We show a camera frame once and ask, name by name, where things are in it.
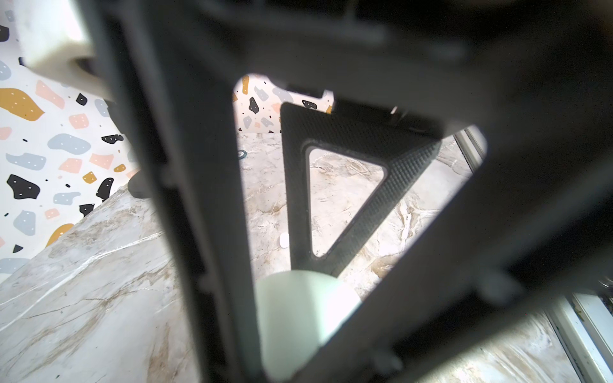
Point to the mint green earbud case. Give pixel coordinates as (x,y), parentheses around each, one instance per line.
(297,313)

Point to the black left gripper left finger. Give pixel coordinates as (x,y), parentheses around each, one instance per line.
(171,71)

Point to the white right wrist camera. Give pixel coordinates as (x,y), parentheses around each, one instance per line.
(56,44)

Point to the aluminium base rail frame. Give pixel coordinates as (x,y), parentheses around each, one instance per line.
(583,325)

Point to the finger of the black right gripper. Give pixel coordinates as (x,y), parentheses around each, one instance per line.
(343,178)

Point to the black microphone stand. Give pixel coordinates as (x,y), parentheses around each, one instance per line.
(138,186)

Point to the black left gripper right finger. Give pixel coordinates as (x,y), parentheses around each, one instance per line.
(532,223)

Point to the white earbud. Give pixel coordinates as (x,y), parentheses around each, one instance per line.
(284,240)

